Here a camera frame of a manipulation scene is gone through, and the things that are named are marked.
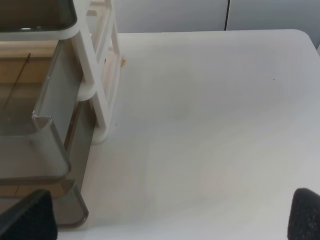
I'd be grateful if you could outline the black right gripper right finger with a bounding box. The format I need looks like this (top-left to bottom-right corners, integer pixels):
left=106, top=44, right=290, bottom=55
left=287, top=188, right=320, bottom=240

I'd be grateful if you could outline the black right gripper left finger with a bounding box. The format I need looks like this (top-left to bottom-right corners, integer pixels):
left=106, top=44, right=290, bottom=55
left=0, top=189, right=58, bottom=240

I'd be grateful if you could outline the smoky drawer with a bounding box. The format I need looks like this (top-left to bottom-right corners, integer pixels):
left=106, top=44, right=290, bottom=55
left=0, top=40, right=82, bottom=183
left=0, top=101, right=96, bottom=229
left=0, top=0, right=81, bottom=41

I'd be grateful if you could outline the white drawer cabinet frame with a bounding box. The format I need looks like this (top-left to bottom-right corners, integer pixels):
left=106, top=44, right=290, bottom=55
left=71, top=0, right=123, bottom=144

